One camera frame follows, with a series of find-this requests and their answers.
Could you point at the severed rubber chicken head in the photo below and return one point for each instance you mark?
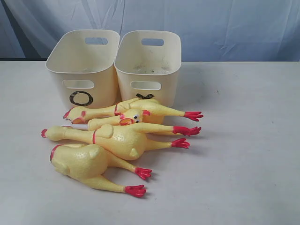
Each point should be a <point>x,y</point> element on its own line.
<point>131,116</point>

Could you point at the blue-grey backdrop curtain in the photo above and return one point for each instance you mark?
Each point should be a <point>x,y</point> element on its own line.
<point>210,30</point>

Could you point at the whole rubber chicken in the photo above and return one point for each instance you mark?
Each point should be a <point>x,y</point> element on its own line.
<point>128,142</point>
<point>81,114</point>

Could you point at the cream bin marked X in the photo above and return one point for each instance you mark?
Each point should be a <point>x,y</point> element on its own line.
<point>148,62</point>

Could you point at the headless rubber chicken body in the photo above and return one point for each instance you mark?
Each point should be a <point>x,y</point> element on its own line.
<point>87,163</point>

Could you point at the cream bin marked O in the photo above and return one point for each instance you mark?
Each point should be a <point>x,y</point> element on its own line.
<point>82,67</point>

